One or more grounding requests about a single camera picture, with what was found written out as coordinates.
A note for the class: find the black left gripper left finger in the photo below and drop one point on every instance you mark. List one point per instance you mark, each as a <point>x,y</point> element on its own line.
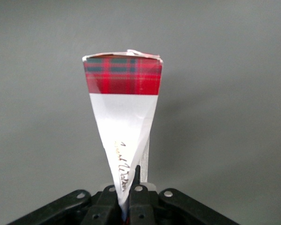
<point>105,206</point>

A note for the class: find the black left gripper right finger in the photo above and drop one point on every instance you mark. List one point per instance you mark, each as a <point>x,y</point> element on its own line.
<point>139,201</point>

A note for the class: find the red tartan cookie box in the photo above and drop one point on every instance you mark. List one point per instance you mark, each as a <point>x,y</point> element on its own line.
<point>121,105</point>

